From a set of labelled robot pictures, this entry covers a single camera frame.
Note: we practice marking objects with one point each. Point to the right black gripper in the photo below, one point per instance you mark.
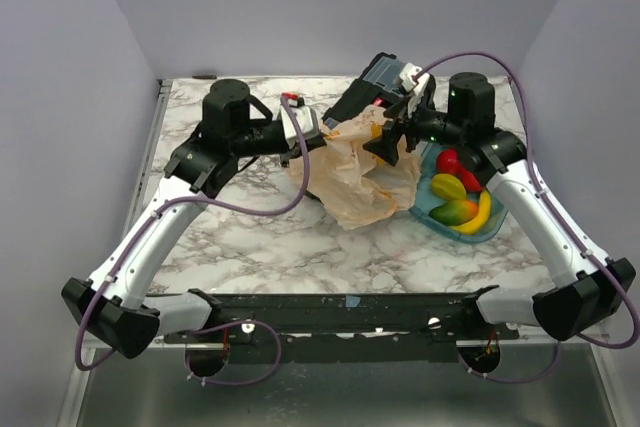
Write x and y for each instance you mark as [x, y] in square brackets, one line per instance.
[385, 146]

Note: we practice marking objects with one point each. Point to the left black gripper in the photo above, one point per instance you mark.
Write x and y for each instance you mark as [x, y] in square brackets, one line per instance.
[292, 152]

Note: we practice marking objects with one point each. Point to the red fake apple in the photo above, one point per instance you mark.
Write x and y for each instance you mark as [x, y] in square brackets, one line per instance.
[447, 162]

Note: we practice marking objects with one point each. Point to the peach plastic bag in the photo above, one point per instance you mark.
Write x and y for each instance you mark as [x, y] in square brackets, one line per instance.
[356, 187]

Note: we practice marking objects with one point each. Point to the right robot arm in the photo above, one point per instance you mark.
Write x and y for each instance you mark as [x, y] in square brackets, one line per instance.
[589, 285]

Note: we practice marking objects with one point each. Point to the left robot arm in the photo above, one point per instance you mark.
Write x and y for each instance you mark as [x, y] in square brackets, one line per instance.
[113, 302]

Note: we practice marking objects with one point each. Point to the yellow green fake starfruit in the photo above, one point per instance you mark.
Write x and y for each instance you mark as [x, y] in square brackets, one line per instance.
[448, 187]

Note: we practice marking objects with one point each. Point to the green red fake mango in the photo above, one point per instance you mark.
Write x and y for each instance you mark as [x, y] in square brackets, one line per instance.
[453, 213]

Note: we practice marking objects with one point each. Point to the yellow fake banana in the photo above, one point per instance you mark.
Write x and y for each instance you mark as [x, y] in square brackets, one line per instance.
[474, 225]

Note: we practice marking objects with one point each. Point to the black plastic toolbox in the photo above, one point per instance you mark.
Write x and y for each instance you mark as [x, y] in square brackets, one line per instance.
[378, 87]

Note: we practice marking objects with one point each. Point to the blue transparent fruit tray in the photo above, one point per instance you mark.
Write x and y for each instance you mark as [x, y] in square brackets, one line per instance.
[425, 200]

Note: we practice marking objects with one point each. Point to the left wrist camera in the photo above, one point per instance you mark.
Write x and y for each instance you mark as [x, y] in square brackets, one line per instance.
[293, 107]

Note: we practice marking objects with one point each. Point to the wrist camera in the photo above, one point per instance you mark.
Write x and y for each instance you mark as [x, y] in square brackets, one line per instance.
[293, 107]
[420, 88]

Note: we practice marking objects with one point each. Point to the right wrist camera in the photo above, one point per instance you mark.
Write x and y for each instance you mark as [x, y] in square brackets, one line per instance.
[420, 88]

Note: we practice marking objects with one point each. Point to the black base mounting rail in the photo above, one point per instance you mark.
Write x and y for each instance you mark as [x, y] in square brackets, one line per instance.
[342, 328]

